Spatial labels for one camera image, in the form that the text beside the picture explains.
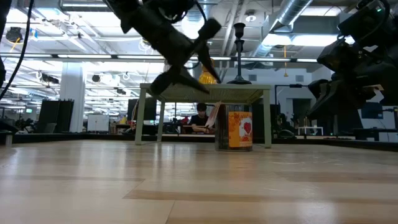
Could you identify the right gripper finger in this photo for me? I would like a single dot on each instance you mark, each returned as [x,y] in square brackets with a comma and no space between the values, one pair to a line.
[335,96]

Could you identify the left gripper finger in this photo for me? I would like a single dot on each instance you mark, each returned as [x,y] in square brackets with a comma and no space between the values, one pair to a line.
[183,79]
[206,60]

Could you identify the amber ribbed glass candle holder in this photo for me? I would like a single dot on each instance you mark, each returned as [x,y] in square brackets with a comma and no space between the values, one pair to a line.
[206,77]

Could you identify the tall black candlestick holder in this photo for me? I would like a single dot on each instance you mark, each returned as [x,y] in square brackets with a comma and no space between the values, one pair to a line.
[239,46]

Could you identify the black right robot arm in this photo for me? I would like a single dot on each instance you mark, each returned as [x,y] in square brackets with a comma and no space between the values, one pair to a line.
[363,18]

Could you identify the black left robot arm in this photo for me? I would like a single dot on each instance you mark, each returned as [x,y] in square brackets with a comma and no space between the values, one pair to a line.
[3,71]

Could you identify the candle jar with orange label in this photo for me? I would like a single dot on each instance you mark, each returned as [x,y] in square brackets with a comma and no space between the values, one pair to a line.
[239,130]

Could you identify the small white table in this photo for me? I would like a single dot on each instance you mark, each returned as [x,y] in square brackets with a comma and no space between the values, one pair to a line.
[311,127]

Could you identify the person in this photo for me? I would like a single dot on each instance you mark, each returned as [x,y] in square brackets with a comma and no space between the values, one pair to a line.
[199,119]

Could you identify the black monitor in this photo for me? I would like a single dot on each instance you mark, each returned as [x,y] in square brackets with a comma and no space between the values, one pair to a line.
[149,109]

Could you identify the paper hang tag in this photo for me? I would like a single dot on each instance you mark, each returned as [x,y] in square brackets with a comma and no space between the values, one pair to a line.
[214,116]

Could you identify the orange hanging pendant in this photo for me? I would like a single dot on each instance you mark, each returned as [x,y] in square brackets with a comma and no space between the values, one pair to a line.
[285,74]

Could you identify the long ceiling light strip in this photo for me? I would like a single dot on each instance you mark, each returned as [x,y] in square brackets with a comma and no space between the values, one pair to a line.
[87,56]

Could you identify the white cabinet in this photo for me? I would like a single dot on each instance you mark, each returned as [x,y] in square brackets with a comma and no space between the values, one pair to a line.
[98,123]

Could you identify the black metal frame stand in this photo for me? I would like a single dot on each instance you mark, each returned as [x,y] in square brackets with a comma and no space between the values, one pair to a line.
[295,85]

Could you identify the silver ventilation duct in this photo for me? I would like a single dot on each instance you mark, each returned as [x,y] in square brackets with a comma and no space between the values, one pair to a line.
[289,12]

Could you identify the black ceiling camera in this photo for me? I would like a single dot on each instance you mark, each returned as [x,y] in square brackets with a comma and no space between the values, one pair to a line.
[14,33]

